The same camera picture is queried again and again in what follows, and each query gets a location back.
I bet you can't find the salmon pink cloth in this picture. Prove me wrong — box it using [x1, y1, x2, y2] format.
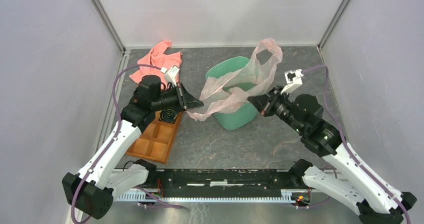
[129, 40, 182, 84]

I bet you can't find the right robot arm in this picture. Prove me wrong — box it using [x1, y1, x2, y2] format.
[248, 87, 417, 224]

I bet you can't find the green plastic trash bin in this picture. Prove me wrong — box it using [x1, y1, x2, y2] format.
[205, 56, 257, 131]

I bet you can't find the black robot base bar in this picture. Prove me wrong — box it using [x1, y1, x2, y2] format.
[141, 169, 308, 198]

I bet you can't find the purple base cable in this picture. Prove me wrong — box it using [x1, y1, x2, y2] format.
[134, 188, 186, 213]

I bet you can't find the pink plastic trash bag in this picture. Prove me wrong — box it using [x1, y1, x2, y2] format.
[187, 38, 284, 121]

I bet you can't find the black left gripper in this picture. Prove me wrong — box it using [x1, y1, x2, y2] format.
[151, 81, 204, 113]

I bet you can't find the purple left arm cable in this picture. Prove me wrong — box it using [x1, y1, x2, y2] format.
[70, 64, 163, 224]

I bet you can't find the blue yellow rolled tie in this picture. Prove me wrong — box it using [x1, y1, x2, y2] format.
[158, 109, 178, 124]

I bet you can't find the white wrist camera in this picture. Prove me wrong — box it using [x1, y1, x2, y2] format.
[281, 69, 304, 94]
[160, 65, 180, 86]

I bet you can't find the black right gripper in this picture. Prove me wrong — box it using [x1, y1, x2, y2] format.
[246, 85, 305, 133]

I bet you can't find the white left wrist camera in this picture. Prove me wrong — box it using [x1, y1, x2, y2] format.
[160, 65, 180, 86]

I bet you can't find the orange wooden divided tray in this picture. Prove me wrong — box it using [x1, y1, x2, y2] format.
[125, 112, 183, 164]

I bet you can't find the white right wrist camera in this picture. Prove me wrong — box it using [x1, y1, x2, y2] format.
[281, 69, 304, 94]

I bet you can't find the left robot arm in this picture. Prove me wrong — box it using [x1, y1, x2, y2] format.
[62, 75, 204, 220]

